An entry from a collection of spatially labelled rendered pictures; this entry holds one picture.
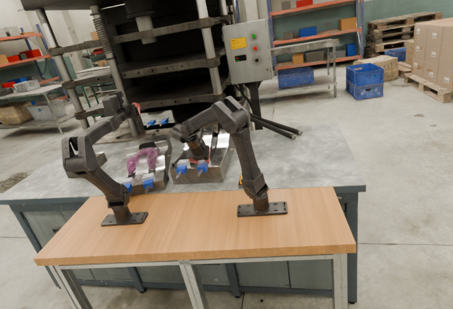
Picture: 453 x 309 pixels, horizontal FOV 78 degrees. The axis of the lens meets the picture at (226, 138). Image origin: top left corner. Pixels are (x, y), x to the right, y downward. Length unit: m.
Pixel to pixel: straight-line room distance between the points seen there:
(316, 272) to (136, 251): 0.97
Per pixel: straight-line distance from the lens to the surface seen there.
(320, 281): 1.76
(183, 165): 1.40
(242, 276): 1.79
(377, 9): 8.11
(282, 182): 1.32
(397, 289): 2.00
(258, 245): 1.04
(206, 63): 1.95
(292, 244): 1.03
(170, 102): 2.19
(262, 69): 2.04
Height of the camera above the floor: 1.52
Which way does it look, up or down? 23 degrees down
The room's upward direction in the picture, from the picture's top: 11 degrees counter-clockwise
